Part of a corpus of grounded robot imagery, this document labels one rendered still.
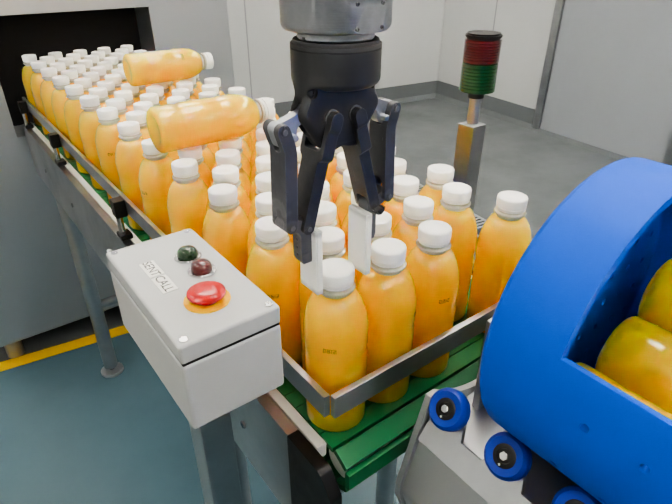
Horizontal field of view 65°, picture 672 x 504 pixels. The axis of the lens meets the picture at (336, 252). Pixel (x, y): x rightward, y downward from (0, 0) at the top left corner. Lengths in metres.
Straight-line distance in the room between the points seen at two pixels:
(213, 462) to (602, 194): 0.52
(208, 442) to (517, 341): 0.39
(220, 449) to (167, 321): 0.25
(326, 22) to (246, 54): 4.43
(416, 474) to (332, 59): 0.46
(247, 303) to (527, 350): 0.25
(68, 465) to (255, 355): 1.47
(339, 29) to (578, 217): 0.23
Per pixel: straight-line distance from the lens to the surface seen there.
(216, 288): 0.51
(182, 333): 0.48
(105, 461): 1.91
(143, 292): 0.55
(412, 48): 5.72
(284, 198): 0.46
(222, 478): 0.74
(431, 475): 0.64
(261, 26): 4.87
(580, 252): 0.43
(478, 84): 1.01
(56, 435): 2.05
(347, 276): 0.53
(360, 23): 0.42
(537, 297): 0.43
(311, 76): 0.44
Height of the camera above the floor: 1.39
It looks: 30 degrees down
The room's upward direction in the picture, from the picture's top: straight up
